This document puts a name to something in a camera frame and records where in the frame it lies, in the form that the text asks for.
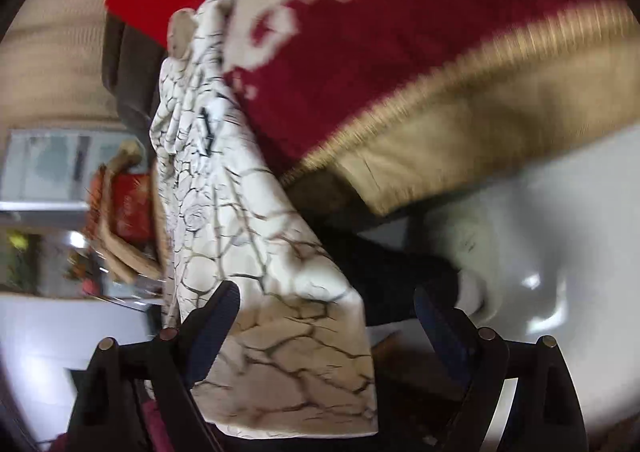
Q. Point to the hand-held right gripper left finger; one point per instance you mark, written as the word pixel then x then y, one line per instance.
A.
pixel 219 319

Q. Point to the window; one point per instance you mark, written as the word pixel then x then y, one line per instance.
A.
pixel 55 162

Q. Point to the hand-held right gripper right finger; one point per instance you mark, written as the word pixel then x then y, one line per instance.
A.
pixel 440 329

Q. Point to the dark brown furniture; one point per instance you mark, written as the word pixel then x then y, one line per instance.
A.
pixel 130 82

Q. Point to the white marble-pattern pillow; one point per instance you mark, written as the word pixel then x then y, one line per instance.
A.
pixel 250 232

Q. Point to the woven basket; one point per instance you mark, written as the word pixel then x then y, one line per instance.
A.
pixel 117 252

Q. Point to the dark cloth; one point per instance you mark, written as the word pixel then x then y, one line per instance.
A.
pixel 395 272

